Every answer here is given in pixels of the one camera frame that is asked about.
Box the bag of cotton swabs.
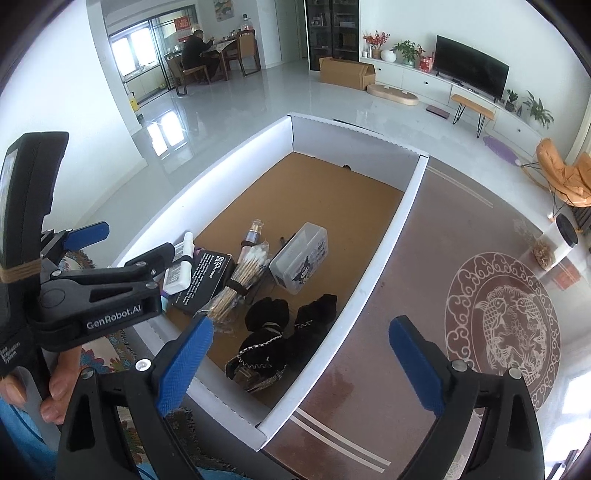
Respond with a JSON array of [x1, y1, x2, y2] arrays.
[[196, 242, 271, 333]]

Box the white television cabinet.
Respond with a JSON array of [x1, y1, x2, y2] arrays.
[[360, 55, 543, 153]]

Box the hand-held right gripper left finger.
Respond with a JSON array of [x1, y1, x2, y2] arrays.
[[54, 315, 214, 480]]

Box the white labelled tube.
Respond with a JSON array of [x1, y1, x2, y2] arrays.
[[163, 232, 195, 296]]

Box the person's left hand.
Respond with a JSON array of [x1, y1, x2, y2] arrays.
[[0, 344, 83, 425]]

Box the large potted green plant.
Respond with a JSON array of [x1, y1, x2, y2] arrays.
[[523, 91, 555, 130]]

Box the black printed carton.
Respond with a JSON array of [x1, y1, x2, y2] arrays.
[[168, 249, 233, 317]]

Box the orange lounge chair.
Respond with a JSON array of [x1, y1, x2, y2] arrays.
[[522, 137, 591, 217]]

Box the black television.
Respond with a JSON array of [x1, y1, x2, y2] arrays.
[[435, 34, 510, 100]]

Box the purple floor mat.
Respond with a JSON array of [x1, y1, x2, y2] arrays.
[[482, 135, 522, 164]]

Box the bushy potted plant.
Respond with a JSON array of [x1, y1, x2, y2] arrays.
[[392, 40, 423, 68]]

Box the wooden dining table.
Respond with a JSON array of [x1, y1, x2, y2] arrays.
[[210, 39, 241, 70]]

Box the dark glass display cabinet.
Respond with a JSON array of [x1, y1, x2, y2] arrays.
[[304, 0, 361, 72]]

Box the black knit sock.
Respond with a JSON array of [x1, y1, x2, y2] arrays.
[[231, 298, 293, 370], [277, 293, 340, 374]]

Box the wooden stool with hairpin legs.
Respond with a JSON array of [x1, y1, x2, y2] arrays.
[[450, 93, 496, 138]]

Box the clear jar with black lid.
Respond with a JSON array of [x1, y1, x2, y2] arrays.
[[531, 213, 579, 272]]

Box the clear plastic lidded box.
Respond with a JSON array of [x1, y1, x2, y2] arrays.
[[269, 222, 329, 295]]

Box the oval wooden board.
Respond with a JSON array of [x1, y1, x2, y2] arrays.
[[367, 83, 419, 106]]

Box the blue garment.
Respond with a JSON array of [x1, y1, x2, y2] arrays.
[[0, 399, 58, 480]]

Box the brown cardboard box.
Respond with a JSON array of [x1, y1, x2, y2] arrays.
[[318, 56, 376, 90]]

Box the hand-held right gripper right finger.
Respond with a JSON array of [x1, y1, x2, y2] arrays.
[[388, 315, 546, 480]]

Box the white cardboard box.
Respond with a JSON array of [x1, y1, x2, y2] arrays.
[[111, 112, 430, 452]]

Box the gold cosmetic tube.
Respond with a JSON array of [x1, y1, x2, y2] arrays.
[[240, 220, 269, 278]]

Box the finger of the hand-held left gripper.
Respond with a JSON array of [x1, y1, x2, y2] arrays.
[[46, 243, 176, 301], [41, 222, 110, 266]]

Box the wooden dining chair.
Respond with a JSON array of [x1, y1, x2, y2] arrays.
[[165, 52, 211, 95], [235, 30, 260, 77]]

